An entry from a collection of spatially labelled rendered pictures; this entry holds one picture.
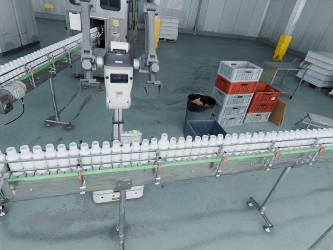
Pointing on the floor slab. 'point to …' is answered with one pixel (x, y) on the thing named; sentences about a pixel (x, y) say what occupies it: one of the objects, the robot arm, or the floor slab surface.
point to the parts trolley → (285, 75)
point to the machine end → (112, 5)
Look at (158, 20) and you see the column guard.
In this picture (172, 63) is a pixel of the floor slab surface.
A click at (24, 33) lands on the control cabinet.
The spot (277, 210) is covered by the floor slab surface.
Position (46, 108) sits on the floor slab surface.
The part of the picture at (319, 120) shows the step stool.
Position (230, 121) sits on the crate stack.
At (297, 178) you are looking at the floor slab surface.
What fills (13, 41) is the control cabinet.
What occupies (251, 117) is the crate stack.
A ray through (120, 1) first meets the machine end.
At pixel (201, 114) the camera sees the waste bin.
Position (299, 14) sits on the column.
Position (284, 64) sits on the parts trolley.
